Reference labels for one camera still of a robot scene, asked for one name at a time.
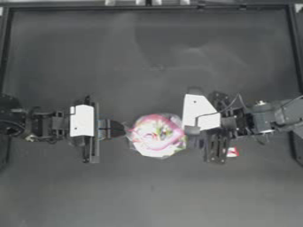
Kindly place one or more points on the red candy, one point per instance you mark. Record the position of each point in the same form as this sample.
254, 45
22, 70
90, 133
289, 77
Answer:
234, 152

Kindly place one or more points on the clear bag with pink zip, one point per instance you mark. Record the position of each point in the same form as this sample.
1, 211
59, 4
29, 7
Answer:
158, 136

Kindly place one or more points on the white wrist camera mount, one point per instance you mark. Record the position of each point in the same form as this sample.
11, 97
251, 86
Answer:
82, 121
199, 112

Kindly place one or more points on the black table frame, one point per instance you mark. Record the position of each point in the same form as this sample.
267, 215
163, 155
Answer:
59, 6

